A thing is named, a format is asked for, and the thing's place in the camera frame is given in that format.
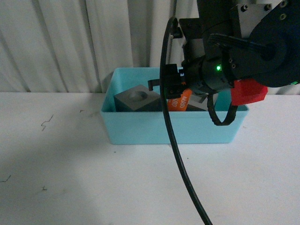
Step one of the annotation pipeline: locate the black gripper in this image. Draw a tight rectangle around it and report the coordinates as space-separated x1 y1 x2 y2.
148 60 234 99

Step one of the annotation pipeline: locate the gray block with square hole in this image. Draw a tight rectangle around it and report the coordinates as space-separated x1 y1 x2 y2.
186 94 208 111

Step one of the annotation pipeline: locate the orange cylinder part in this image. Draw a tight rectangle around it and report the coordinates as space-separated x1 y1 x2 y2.
167 89 192 112

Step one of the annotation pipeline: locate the gray block with round hole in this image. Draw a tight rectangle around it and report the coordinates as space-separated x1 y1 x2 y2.
113 85 162 112

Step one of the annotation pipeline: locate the light gray curtain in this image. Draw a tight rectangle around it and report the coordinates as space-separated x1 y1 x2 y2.
0 0 198 93

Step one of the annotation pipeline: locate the red plastic mount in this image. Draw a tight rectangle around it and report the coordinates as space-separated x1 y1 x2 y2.
231 79 268 106

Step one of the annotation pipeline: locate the black ribbed cable loop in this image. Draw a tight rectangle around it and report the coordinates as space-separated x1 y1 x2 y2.
207 92 239 127

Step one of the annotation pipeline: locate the thick black cable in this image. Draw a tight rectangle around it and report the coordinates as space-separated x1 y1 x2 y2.
159 16 213 225

